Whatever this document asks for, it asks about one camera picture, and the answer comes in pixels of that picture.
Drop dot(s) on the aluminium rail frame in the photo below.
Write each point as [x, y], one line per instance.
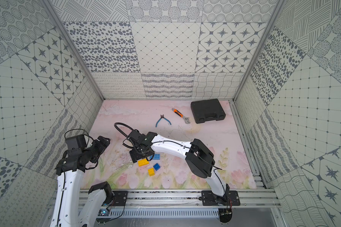
[248, 198]

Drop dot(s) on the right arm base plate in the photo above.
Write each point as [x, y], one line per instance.
[230, 199]

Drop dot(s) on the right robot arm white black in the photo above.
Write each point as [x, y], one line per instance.
[198, 157]

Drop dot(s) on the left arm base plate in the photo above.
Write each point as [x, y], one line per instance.
[116, 198]

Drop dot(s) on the yellow long lego brick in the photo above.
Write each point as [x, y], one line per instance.
[143, 162]

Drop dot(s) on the black plastic tool case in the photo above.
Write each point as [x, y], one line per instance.
[207, 110]

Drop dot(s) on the light blue lego brick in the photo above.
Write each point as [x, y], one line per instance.
[155, 157]

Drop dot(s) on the floral pink table mat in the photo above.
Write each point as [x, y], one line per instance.
[115, 119]

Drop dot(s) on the blue small lego brick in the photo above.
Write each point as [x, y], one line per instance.
[156, 167]

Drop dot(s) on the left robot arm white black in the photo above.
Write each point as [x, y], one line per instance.
[70, 171]

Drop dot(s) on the yellow small lego brick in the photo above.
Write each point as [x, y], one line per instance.
[151, 172]

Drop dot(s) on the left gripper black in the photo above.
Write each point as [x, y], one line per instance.
[101, 143]

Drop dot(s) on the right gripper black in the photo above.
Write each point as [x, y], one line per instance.
[134, 156]

